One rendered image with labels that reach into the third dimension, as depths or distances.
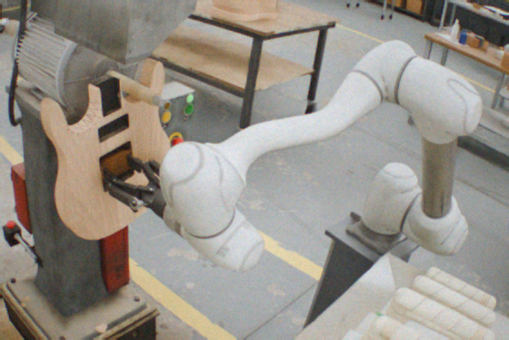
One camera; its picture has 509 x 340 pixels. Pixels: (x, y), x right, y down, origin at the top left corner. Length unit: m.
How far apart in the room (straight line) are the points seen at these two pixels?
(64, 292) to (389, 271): 1.12
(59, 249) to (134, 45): 0.92
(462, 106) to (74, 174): 0.86
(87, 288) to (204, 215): 1.09
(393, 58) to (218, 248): 0.58
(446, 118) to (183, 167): 0.58
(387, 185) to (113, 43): 1.01
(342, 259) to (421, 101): 0.82
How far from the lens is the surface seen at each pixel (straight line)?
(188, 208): 0.86
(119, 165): 1.23
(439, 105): 1.13
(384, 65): 1.19
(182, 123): 1.57
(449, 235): 1.61
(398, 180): 1.66
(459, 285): 1.15
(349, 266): 1.80
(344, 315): 1.14
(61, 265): 1.76
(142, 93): 1.17
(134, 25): 0.95
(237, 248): 0.95
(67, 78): 1.26
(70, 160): 1.13
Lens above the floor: 1.71
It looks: 30 degrees down
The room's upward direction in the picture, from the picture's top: 10 degrees clockwise
